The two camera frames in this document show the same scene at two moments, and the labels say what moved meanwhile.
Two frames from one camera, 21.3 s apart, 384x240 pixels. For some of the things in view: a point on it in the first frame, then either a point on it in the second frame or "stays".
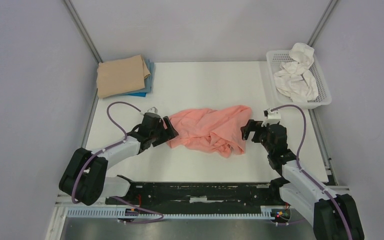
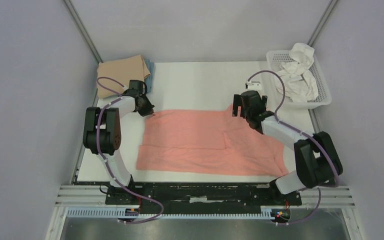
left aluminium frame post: x=78 y=22 stays
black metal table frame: x=201 y=194 stays
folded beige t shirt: x=118 y=77 stays
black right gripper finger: x=245 y=131 to x=237 y=102
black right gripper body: x=256 y=131 to x=238 y=105
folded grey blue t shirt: x=148 y=81 stays
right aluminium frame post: x=327 y=12 stays
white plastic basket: x=276 y=58 stays
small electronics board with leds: x=281 y=215 stays
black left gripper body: x=159 y=133 to x=146 y=107
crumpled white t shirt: x=294 y=80 stays
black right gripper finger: x=252 y=123 to x=264 y=100
